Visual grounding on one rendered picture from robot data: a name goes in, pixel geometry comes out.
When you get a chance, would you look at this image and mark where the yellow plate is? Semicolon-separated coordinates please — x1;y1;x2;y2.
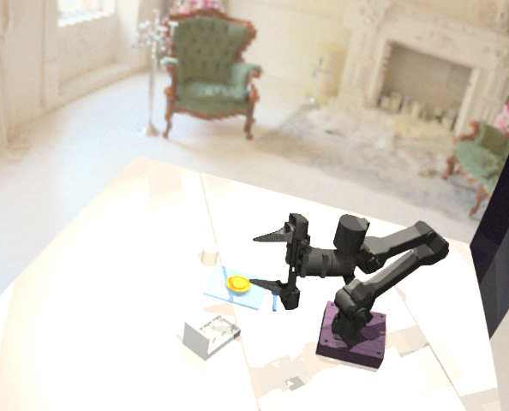
226;275;251;292

